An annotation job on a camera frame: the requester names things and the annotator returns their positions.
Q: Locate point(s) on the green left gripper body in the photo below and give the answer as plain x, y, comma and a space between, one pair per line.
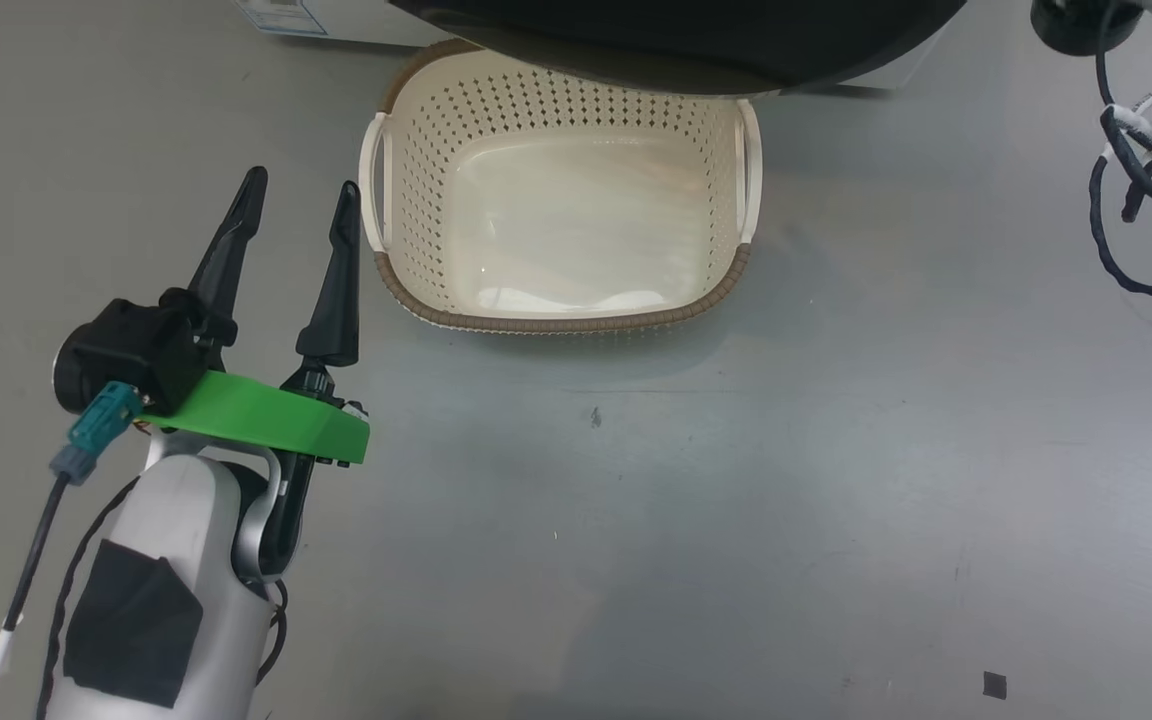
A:
256, 415

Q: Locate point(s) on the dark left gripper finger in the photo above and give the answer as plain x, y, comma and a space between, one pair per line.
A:
338, 290
228, 245

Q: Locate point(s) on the round glass washing machine door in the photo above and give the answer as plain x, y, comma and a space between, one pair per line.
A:
696, 40

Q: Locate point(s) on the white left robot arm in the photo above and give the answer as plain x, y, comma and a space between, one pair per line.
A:
171, 560

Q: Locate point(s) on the cream perforated laundry basket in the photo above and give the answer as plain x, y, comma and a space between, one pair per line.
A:
576, 215

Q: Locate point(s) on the white front-load washing machine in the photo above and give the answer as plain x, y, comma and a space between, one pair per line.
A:
336, 18

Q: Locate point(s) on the small black floor scrap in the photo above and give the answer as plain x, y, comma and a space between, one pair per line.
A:
994, 685

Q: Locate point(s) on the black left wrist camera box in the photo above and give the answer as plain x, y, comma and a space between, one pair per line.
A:
131, 345

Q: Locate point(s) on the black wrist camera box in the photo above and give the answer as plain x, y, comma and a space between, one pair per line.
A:
131, 345
1071, 25

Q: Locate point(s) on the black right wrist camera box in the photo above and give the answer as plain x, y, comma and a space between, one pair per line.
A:
1071, 25

